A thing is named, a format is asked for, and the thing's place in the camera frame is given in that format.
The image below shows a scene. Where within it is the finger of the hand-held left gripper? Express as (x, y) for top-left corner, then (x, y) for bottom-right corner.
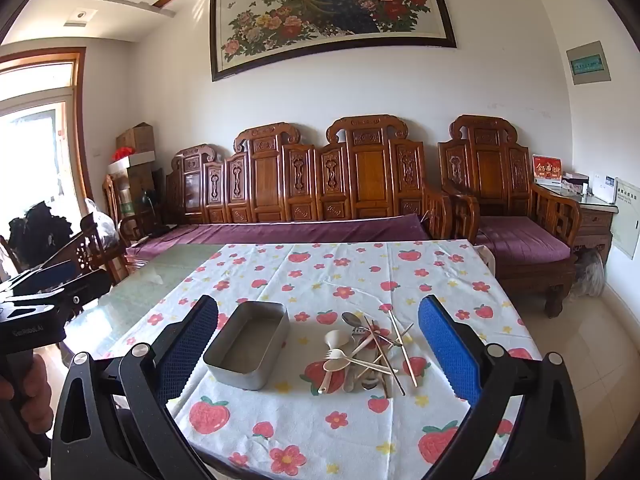
(10, 258), (96, 292)
(0, 269), (112, 317)

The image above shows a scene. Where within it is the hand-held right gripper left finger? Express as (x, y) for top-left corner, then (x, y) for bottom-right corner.
(50, 294), (219, 480)

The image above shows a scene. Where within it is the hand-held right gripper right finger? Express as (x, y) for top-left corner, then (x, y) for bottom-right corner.
(417, 294), (586, 480)

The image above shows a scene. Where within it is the beige chopstick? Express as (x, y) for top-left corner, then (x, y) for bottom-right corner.
(388, 309), (418, 388)
(370, 323), (415, 356)

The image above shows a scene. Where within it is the rectangular metal tray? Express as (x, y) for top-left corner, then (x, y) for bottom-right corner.
(202, 301), (291, 392)

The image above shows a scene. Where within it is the dark wooden chopstick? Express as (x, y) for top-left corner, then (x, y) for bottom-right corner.
(369, 320), (392, 398)

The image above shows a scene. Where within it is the plain metal spoon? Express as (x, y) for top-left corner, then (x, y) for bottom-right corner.
(361, 325), (386, 392)

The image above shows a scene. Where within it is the metal fork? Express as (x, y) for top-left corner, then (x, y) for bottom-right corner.
(344, 326), (367, 394)

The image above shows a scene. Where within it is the metal spoon with ornate handle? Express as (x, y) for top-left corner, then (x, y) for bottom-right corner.
(341, 311), (403, 350)

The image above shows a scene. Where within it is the large beige plastic spoon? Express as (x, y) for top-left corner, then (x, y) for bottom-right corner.
(316, 329), (347, 395)

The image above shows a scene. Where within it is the small beige plastic spoon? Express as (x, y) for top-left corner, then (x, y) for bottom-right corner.
(322, 357), (399, 375)

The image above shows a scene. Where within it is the beige plastic fork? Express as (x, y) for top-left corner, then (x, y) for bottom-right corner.
(321, 332), (383, 361)

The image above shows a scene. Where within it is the person's left hand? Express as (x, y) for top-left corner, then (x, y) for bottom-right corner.
(0, 354), (49, 433)

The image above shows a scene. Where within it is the black cloth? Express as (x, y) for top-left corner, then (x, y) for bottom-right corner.
(0, 214), (72, 272)

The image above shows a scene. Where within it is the clear plastic bag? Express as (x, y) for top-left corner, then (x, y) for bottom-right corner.
(84, 198), (122, 257)

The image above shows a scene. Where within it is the carved wooden chair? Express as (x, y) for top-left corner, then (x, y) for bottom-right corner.
(64, 174), (151, 286)

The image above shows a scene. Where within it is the dark cabinet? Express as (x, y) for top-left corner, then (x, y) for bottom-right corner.
(122, 164), (168, 236)

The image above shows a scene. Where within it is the strawberry print tablecloth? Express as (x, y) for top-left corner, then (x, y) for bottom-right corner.
(65, 242), (544, 480)

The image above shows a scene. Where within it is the purple armchair cushion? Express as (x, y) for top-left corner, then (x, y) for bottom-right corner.
(475, 216), (572, 266)

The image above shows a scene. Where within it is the white box with red flowers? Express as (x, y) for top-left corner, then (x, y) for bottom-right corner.
(107, 147), (156, 177)

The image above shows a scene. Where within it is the purple sofa cushion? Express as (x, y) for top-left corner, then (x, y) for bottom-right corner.
(125, 212), (434, 262)

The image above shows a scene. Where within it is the brown cardboard box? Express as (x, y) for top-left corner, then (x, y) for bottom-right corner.
(115, 122), (156, 159)

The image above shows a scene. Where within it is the grey fluffy duster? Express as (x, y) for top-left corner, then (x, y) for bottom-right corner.
(574, 249), (607, 299)

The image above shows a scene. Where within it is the carved wooden armchair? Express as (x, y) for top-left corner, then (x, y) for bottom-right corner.
(437, 115), (584, 319)

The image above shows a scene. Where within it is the carved wooden sofa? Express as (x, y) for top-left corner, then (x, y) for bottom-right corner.
(120, 116), (454, 262)

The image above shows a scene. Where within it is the wooden side table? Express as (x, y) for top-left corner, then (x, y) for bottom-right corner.
(542, 182), (619, 267)

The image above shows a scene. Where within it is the red desk calendar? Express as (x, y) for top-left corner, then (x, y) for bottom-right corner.
(531, 154), (564, 185)

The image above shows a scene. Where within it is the white box with blue print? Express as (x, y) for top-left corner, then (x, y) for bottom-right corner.
(589, 174), (618, 205)

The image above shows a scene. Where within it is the framed peacock painting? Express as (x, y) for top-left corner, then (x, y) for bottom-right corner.
(209, 0), (458, 83)

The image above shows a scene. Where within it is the wooden door frame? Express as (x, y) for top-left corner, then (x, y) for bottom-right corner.
(0, 47), (95, 221)

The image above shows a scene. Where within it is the white wall chart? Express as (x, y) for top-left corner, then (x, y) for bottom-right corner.
(610, 176), (640, 261)

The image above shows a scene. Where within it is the grey wall electrical panel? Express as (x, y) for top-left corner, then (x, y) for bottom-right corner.
(565, 40), (612, 86)

